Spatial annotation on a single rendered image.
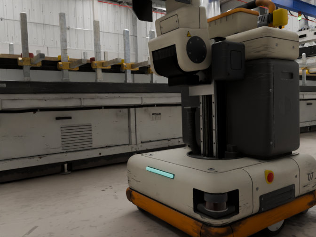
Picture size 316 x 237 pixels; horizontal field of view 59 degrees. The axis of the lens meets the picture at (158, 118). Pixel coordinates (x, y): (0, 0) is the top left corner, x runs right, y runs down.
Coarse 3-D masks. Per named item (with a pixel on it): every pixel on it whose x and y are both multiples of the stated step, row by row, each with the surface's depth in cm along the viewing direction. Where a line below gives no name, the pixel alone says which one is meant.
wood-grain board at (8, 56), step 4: (0, 56) 190; (4, 56) 191; (8, 56) 193; (12, 56) 194; (16, 56) 196; (20, 56) 197; (44, 60) 207; (48, 60) 208; (52, 60) 210; (56, 60) 211; (72, 60) 218; (76, 60) 220; (88, 60) 226; (104, 60) 234; (120, 64) 243
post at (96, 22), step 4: (96, 20) 207; (96, 24) 207; (96, 28) 207; (96, 32) 207; (96, 36) 208; (96, 40) 208; (96, 44) 208; (96, 48) 208; (100, 48) 209; (96, 52) 208; (100, 52) 210; (96, 56) 208; (100, 56) 210; (96, 60) 208; (100, 60) 210; (96, 68) 209; (100, 68) 210; (96, 72) 210; (100, 72) 210; (96, 76) 210; (100, 76) 210
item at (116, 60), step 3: (111, 60) 198; (114, 60) 194; (117, 60) 191; (120, 60) 192; (105, 63) 206; (108, 63) 202; (111, 63) 198; (114, 63) 197; (105, 66) 210; (93, 69) 224
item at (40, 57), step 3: (39, 54) 162; (42, 54) 162; (33, 57) 174; (36, 57) 168; (39, 57) 162; (42, 57) 162; (33, 60) 175; (36, 60) 169; (39, 60) 169; (33, 63) 181; (30, 66) 193
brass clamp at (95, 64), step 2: (92, 62) 208; (94, 62) 207; (96, 62) 207; (98, 62) 208; (100, 62) 209; (102, 62) 210; (92, 64) 208; (94, 64) 206; (96, 64) 207; (98, 64) 208; (100, 64) 209; (102, 64) 210; (92, 66) 208; (94, 66) 207; (96, 66) 207; (98, 66) 208; (100, 66) 209; (102, 66) 210; (108, 66) 213; (110, 66) 214; (94, 68) 211; (102, 68) 212; (104, 68) 213; (106, 68) 213; (108, 68) 214; (110, 68) 214
